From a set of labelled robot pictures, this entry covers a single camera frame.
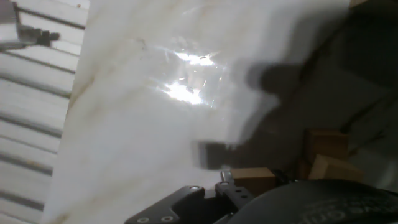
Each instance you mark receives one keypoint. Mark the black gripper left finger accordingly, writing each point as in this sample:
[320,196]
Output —
[186,205]

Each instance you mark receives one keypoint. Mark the marble pattern sheet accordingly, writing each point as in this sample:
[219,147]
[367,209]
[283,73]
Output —
[140,140]

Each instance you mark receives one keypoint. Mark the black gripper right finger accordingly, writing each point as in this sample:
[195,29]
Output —
[283,178]

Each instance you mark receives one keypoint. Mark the small wooden cube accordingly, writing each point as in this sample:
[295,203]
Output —
[326,144]
[253,182]
[334,169]

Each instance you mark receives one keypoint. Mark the black camera clamp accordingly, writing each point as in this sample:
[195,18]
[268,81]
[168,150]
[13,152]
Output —
[47,36]

